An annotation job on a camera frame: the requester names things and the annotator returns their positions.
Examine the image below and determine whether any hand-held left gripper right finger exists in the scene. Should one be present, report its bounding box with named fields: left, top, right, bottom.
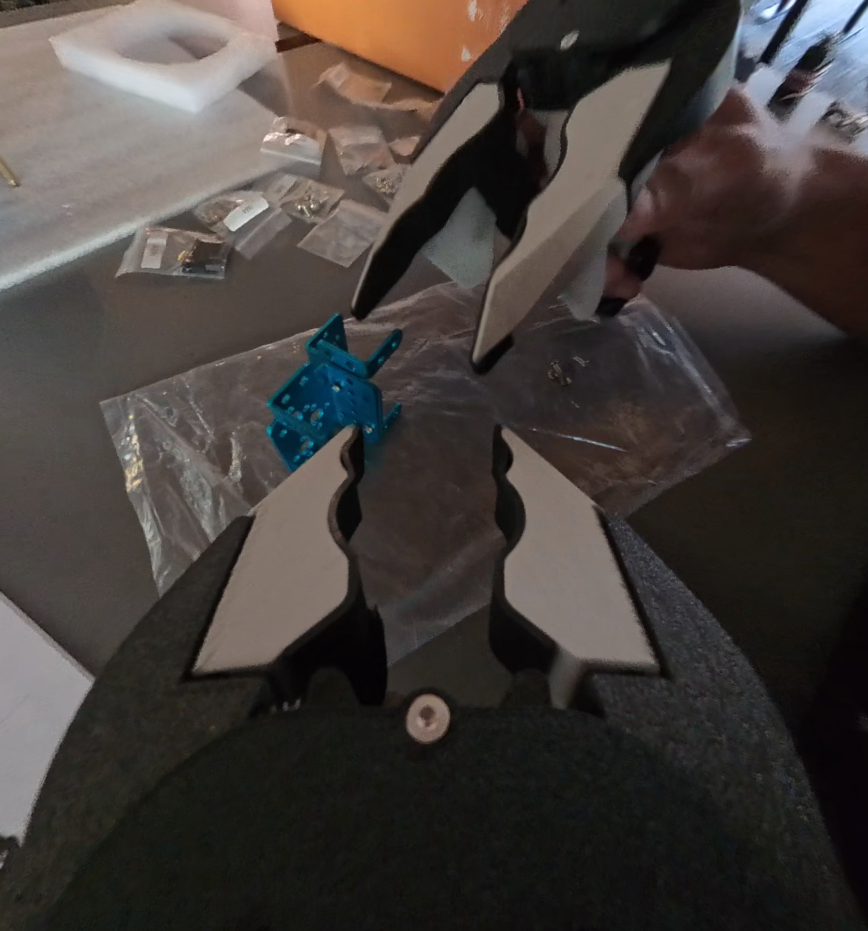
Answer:
left=492, top=425, right=660, bottom=674

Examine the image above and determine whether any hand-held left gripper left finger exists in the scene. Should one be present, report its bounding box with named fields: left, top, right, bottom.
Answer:
left=190, top=428, right=365, bottom=677

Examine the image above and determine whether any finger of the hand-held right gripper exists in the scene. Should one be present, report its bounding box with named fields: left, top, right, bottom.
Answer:
left=350, top=80, right=516, bottom=321
left=470, top=60, right=675, bottom=375

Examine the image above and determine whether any blue metal bracket assembly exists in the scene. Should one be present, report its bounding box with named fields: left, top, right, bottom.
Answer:
left=267, top=313, right=404, bottom=477

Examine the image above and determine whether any person's right hand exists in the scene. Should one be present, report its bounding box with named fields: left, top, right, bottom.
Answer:
left=621, top=93, right=807, bottom=272

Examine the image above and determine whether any orange cardboard box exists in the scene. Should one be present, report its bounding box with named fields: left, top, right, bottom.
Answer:
left=270, top=0, right=529, bottom=92

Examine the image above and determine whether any clear plastic bag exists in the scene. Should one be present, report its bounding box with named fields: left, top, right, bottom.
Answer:
left=99, top=280, right=753, bottom=656

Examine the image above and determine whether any group of small hardware bags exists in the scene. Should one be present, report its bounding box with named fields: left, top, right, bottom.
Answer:
left=116, top=62, right=442, bottom=281

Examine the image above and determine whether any open instruction manual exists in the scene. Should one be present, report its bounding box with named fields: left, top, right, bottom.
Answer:
left=0, top=567, right=93, bottom=874

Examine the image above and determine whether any white foam sheet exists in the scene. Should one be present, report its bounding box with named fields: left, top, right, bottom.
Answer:
left=0, top=22, right=318, bottom=303

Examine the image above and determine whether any white foam frame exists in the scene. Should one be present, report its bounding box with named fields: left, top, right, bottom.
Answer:
left=50, top=0, right=278, bottom=113

